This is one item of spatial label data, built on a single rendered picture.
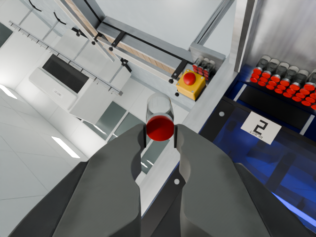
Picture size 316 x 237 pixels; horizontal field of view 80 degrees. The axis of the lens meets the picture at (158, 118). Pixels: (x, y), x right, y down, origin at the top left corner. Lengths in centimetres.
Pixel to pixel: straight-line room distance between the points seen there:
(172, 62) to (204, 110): 30
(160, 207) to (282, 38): 52
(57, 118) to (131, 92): 285
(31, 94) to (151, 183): 842
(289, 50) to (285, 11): 10
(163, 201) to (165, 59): 56
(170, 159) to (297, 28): 43
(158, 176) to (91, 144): 583
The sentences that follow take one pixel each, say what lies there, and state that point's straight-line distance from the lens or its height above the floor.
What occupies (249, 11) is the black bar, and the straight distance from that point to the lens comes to 47.
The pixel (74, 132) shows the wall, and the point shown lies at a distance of 688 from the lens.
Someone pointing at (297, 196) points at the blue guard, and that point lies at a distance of 61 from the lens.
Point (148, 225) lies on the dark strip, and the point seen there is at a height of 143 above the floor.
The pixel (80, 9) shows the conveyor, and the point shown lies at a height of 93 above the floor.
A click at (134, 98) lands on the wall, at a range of 612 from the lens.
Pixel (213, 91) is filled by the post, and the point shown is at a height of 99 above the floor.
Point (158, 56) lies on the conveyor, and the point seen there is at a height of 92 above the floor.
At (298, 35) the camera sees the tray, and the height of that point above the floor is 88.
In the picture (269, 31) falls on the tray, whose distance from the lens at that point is 51.
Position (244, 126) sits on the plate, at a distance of 60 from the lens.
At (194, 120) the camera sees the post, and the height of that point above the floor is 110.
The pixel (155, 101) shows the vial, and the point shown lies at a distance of 15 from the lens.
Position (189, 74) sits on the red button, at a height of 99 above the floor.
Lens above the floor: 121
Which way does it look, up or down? 5 degrees down
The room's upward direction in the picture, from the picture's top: 145 degrees counter-clockwise
